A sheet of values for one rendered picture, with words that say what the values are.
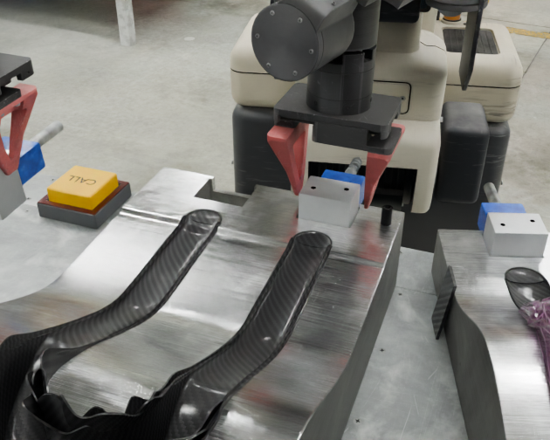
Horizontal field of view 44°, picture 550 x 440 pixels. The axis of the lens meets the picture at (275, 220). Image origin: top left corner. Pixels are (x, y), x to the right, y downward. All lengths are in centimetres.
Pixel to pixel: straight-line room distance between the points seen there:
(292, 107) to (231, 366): 24
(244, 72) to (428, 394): 85
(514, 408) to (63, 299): 35
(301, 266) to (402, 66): 49
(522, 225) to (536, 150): 217
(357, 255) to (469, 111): 67
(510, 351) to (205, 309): 23
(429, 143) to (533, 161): 177
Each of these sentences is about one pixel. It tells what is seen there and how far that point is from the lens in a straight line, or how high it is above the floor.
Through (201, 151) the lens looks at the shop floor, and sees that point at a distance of 269.
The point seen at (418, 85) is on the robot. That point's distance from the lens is 103.
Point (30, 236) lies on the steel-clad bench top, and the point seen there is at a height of 80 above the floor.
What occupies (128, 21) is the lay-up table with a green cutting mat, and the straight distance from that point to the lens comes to 381.
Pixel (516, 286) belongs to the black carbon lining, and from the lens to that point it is 67.
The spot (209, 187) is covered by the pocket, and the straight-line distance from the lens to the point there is 73.
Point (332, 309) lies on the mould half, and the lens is 56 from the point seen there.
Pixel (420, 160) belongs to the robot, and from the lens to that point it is 104.
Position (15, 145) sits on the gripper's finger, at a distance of 66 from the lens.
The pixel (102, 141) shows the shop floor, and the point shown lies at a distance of 283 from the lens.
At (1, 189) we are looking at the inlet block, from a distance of 66.
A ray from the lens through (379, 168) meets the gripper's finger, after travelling 60.
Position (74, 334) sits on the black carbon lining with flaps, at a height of 91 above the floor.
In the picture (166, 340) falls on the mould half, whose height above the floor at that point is 90.
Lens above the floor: 125
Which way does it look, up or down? 34 degrees down
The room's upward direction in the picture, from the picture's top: straight up
